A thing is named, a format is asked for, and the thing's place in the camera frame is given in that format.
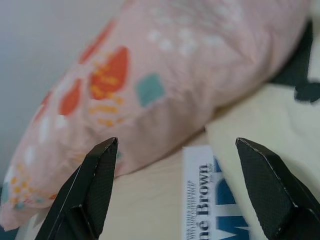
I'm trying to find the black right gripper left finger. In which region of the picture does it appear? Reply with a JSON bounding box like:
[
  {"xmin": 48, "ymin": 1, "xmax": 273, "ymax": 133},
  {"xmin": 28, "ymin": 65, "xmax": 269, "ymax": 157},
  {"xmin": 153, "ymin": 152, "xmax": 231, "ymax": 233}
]
[{"xmin": 33, "ymin": 136, "xmax": 118, "ymax": 240}]

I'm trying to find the cream cartoon print blanket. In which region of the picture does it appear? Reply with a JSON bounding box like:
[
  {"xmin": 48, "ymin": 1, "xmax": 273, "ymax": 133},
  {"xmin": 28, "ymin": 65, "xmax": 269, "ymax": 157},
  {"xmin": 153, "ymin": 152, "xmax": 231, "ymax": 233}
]
[{"xmin": 204, "ymin": 18, "xmax": 320, "ymax": 240}]

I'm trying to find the pink patterned pillow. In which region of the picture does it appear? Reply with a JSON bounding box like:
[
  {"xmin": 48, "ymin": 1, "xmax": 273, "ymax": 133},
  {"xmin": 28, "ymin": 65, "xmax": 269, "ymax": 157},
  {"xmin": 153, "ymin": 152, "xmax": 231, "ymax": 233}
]
[{"xmin": 0, "ymin": 0, "xmax": 316, "ymax": 232}]

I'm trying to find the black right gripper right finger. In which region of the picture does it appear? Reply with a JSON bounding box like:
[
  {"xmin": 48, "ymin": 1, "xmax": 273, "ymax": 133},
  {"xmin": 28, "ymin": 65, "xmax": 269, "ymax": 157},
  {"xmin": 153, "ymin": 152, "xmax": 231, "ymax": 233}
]
[{"xmin": 235, "ymin": 136, "xmax": 320, "ymax": 240}]

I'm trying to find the cream sheeted mattress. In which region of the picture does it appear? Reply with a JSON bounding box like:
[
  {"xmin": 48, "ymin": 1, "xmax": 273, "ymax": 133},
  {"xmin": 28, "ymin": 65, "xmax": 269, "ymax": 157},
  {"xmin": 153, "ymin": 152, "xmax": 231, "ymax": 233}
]
[{"xmin": 14, "ymin": 127, "xmax": 213, "ymax": 240}]

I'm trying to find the white and blue book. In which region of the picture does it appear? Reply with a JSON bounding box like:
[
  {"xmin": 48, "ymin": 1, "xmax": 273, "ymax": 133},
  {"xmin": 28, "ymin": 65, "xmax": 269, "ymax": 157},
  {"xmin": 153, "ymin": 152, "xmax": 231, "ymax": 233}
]
[{"xmin": 182, "ymin": 146, "xmax": 254, "ymax": 240}]

